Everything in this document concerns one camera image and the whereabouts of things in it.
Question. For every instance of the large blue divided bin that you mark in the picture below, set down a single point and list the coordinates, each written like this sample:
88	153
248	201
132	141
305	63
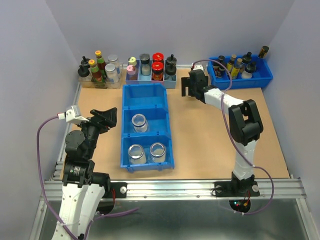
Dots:
146	139

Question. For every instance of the pastel compartment organizer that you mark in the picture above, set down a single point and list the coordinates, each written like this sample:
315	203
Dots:
147	79

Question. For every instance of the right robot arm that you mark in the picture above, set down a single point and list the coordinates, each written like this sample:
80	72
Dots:
244	127

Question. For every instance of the front red-lid sauce jar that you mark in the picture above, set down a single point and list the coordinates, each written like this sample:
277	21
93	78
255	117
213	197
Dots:
157	71

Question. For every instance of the clear plastic organizer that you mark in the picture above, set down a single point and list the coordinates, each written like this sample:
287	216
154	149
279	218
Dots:
108	85

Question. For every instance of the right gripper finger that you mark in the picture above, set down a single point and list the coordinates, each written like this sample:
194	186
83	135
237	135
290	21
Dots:
193	92
185	84

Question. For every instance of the black-cap spice jar front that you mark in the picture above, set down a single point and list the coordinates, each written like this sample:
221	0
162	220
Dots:
218	69

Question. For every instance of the rear black dispenser bottle left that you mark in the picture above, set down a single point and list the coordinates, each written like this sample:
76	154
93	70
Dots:
85	62

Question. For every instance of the dark bottle gold band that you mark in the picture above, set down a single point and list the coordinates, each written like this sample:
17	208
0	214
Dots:
263	52

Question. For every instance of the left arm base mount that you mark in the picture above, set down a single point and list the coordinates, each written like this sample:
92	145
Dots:
110	191

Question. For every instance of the black dispenser bottle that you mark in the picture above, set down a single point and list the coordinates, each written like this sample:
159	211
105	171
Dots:
171	60
84	74
170	72
85	62

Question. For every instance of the front yellow-cap sauce bottle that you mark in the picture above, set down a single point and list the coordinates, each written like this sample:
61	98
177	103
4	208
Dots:
98	79

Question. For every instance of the glass jar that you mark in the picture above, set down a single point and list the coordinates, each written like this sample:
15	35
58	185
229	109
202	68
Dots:
157	153
136	155
140	123

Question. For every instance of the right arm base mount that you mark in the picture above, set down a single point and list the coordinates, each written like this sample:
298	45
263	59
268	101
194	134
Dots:
240	192

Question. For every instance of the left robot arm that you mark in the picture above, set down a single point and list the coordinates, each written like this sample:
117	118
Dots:
82	188

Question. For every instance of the black dispenser bottle tray front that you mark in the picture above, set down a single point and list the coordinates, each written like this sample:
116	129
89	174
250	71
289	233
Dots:
249	70

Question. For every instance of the blue tray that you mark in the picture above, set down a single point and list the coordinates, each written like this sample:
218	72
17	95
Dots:
259	79

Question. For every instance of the yellow label bottle rear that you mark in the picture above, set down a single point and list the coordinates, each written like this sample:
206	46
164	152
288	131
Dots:
230	64

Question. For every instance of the rear silver-lid jar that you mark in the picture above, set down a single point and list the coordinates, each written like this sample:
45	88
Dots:
113	59

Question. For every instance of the front silver-lid jar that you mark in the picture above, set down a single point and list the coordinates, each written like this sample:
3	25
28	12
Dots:
111	73

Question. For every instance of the yellow-cap spice bottle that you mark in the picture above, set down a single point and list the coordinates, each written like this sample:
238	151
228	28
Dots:
132	61

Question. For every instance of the rear red-lid sauce jar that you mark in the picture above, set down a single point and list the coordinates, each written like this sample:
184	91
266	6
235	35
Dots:
158	57

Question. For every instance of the rear yellow-cap sauce bottle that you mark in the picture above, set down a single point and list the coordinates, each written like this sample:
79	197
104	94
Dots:
101	63

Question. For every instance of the red-lid sauce jar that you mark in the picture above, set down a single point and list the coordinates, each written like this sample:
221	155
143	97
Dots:
157	71
158	57

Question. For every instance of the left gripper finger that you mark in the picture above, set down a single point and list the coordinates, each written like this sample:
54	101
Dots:
109	117
97	114

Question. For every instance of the silver-lid jar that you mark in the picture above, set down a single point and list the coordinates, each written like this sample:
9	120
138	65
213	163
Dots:
113	59
111	73

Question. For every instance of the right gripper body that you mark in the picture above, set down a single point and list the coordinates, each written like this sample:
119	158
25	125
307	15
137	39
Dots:
206	78

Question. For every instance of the front black dispenser bottle left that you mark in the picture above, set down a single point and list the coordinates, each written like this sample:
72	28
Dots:
84	74

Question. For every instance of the grey-lid salt shaker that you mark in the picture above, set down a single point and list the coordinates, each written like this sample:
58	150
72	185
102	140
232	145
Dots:
145	64

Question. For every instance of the pink-cap spice bottle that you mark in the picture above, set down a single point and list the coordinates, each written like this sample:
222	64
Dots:
131	73

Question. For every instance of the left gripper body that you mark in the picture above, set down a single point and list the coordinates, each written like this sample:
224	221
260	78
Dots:
88	127

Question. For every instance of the yellow-cap sauce bottle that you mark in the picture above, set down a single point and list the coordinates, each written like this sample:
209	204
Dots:
98	79
101	63

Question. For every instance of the black dispenser bottle tray rear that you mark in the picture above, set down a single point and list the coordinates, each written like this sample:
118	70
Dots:
247	58

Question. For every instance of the black dispenser bottle tray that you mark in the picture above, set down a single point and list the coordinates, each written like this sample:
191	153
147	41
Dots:
249	70
247	58

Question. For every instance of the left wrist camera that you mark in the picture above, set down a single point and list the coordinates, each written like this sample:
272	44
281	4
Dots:
72	115

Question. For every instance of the yellow label bottle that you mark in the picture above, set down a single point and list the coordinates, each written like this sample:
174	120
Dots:
236	68
230	64

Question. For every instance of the front black dispenser bottle middle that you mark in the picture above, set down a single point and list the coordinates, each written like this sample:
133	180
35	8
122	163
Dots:
170	72

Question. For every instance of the rear black dispenser bottle middle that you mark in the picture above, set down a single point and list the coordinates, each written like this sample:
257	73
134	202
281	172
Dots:
171	60

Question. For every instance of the yellow label bottle front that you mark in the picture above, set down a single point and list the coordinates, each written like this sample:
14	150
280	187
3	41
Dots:
236	68

